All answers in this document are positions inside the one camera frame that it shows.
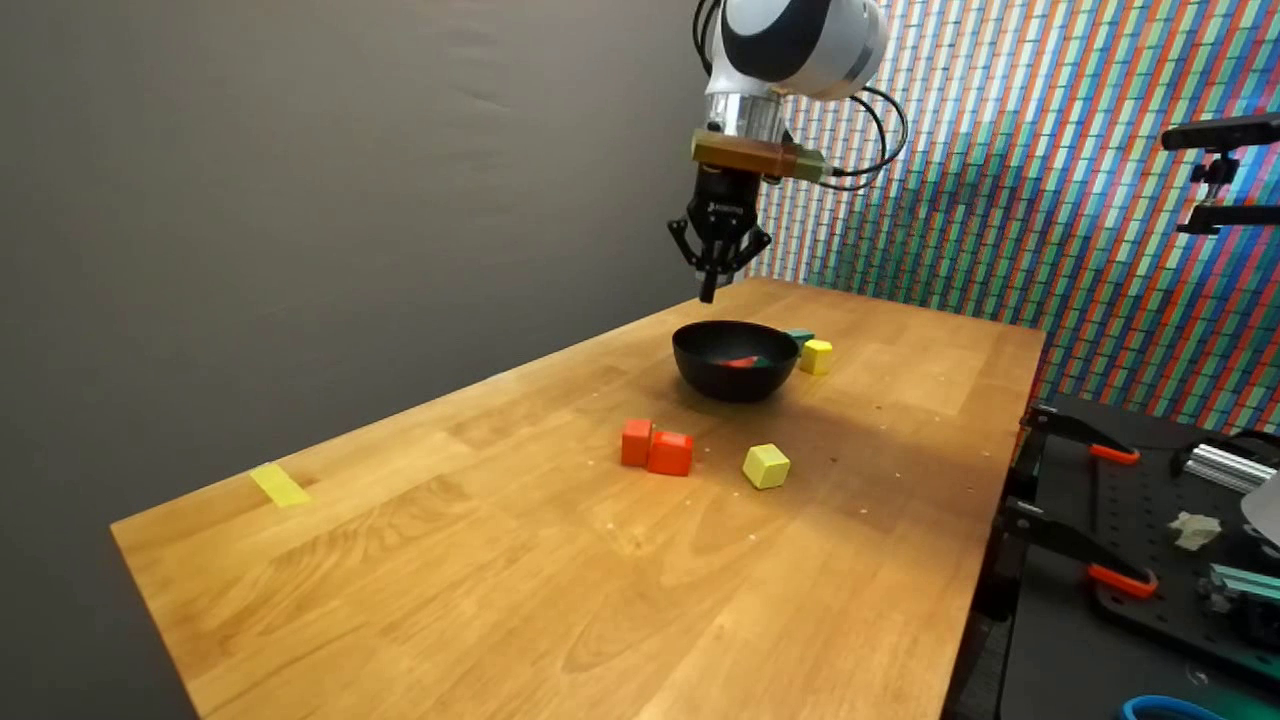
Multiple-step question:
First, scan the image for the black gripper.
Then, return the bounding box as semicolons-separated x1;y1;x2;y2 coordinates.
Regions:
663;170;775;308

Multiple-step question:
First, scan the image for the lime yellow wooden cube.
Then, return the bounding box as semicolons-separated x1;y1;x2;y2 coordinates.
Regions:
738;440;795;492

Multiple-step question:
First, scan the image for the black round bowl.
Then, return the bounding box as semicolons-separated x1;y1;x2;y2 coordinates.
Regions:
666;315;803;410

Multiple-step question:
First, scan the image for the diagonally striped fabric screen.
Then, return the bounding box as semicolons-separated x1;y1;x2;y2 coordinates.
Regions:
742;0;1280;438

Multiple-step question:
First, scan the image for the grey collapsible backdrop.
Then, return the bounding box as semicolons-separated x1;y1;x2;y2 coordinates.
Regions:
0;0;751;720

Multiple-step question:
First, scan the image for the yellow tape strip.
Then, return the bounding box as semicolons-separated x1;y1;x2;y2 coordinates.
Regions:
247;463;315;511

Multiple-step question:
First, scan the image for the crumpled white paper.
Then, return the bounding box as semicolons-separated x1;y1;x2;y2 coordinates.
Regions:
1167;507;1222;553

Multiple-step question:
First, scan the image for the black perforated breadboard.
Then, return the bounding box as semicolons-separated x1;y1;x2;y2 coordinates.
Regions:
950;398;1280;720

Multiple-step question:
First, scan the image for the pale grey rounded object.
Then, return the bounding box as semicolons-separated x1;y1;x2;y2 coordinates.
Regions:
1236;473;1280;558

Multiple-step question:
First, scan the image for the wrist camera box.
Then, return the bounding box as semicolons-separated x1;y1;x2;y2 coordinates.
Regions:
688;127;832;185

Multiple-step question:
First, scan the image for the black clamp orange handle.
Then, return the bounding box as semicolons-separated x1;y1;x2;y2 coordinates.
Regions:
1008;498;1165;608
1027;400;1148;473

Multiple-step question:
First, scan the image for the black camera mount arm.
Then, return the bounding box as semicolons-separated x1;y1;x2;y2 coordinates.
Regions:
1156;113;1280;242

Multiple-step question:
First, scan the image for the white metal bracket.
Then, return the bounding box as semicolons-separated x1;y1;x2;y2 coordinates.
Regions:
1177;438;1280;498

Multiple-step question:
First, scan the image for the teal handled tool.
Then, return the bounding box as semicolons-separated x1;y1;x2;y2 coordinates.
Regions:
1204;558;1280;616

